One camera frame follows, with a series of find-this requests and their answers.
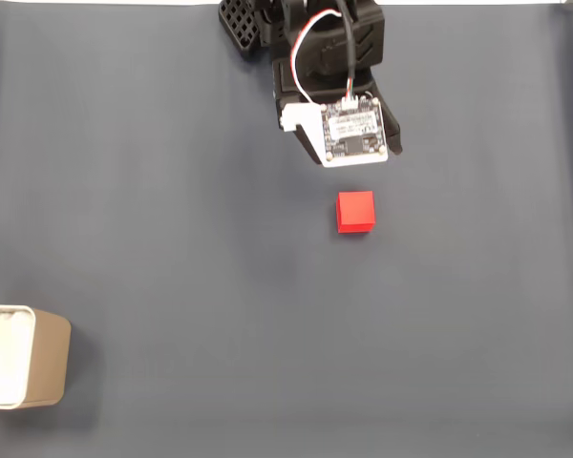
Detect red cube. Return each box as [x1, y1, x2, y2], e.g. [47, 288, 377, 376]
[336, 190, 376, 235]

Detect beige box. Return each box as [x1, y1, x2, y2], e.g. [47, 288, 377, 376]
[0, 304, 73, 410]

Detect white red servo cable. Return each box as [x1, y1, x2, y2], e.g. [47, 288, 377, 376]
[289, 9, 343, 106]

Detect white camera circuit board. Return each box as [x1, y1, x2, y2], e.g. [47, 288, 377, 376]
[279, 94, 389, 169]

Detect black camera cable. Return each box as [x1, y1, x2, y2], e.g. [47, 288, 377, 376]
[336, 0, 359, 101]

